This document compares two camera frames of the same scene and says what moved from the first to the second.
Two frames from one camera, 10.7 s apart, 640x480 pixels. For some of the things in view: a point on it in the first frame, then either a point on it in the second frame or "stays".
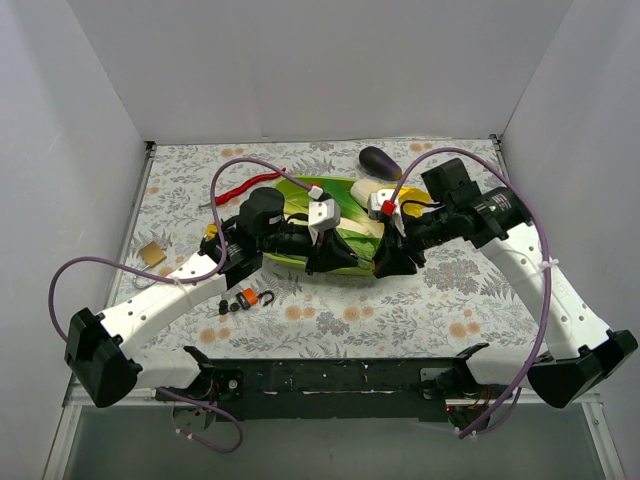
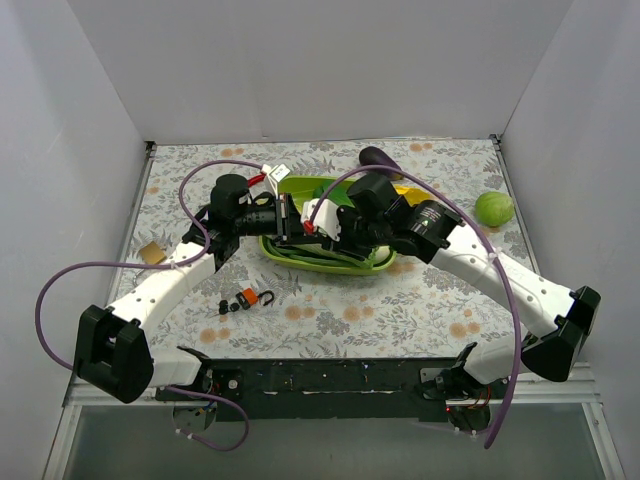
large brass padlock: [152, 254] stays
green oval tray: [297, 200] stays
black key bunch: [223, 307] stays
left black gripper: [319, 250] -> [282, 218]
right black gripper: [394, 250] -> [347, 226]
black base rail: [339, 390] stays
